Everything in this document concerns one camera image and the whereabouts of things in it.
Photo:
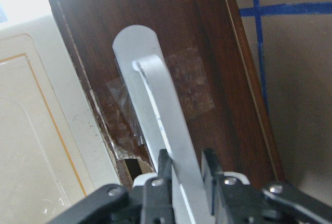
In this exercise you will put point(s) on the cream plastic storage box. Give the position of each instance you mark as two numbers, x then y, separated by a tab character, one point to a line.
52	151

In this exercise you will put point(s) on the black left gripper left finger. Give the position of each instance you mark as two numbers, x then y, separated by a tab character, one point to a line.
157	193

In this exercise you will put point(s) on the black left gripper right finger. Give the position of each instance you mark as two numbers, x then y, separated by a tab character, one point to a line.
229	199

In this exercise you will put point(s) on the clear tape patch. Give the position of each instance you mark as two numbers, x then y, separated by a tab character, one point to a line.
192	88

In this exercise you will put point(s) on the brown wooden drawer cabinet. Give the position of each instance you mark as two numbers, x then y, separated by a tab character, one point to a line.
238	128

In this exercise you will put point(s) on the white drawer handle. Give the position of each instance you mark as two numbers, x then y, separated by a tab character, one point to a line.
156	104

